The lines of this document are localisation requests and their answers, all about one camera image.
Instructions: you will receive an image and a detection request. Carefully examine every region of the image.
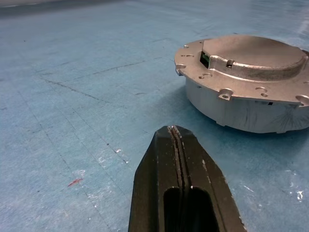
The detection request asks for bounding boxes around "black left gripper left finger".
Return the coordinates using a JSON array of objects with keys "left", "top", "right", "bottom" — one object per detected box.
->
[{"left": 127, "top": 125, "right": 185, "bottom": 232}]

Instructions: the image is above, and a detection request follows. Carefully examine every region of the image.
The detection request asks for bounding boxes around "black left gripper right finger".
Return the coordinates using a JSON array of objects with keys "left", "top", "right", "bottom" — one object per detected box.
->
[{"left": 172, "top": 125, "right": 247, "bottom": 232}]

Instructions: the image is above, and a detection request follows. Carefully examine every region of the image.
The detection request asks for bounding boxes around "silver motor housing with copper windings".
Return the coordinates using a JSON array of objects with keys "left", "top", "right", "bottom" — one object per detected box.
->
[{"left": 185, "top": 78, "right": 309, "bottom": 134}]

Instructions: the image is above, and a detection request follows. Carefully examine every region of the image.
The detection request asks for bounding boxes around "silver motor cover with circuit board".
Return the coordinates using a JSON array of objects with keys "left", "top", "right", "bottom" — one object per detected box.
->
[{"left": 173, "top": 34, "right": 309, "bottom": 107}]

